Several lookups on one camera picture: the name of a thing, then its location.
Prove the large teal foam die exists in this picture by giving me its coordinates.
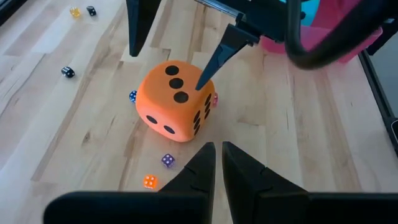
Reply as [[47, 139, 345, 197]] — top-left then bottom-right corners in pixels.
[[279, 0, 321, 26]]

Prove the black aluminium table frame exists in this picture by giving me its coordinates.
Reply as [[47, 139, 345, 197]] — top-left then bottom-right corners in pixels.
[[0, 0, 398, 156]]

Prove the large orange foam die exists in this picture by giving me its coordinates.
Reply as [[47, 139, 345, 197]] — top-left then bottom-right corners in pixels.
[[135, 60, 216, 143]]

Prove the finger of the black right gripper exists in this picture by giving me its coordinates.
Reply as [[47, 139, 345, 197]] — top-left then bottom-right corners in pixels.
[[195, 23, 261, 91], [125, 0, 163, 58]]

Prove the small purple translucent die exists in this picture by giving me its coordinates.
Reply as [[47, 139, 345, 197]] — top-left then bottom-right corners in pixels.
[[161, 153, 176, 169]]

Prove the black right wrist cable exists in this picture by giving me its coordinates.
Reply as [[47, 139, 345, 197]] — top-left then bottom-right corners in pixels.
[[284, 0, 398, 70]]

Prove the pink plastic bin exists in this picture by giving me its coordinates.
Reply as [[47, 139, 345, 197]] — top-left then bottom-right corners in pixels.
[[260, 0, 383, 65]]

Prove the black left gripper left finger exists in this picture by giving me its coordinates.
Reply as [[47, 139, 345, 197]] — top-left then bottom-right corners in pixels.
[[157, 142, 217, 224]]

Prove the small orange translucent die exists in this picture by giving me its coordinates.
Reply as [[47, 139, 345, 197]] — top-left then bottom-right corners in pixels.
[[143, 174, 159, 190]]

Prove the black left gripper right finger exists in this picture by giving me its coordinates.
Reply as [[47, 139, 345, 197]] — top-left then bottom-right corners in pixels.
[[221, 141, 311, 224]]

